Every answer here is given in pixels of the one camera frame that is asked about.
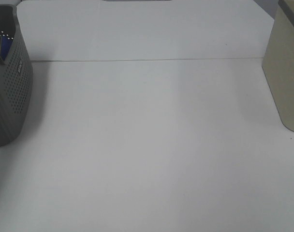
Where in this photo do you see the grey perforated laundry basket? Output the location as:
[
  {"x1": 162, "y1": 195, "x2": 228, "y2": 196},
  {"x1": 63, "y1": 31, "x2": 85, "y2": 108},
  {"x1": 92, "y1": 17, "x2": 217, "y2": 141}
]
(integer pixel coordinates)
[{"x1": 0, "y1": 4, "x2": 33, "y2": 147}]

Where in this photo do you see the blue towel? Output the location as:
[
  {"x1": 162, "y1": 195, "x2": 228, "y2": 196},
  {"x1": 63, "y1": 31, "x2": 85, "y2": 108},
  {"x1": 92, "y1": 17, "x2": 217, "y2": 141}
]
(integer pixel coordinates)
[{"x1": 0, "y1": 35, "x2": 13, "y2": 61}]

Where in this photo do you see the beige plastic bin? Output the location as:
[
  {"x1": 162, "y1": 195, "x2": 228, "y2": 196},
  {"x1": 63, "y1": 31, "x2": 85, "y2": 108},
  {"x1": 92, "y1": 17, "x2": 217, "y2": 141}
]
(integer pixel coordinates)
[{"x1": 262, "y1": 0, "x2": 294, "y2": 131}]

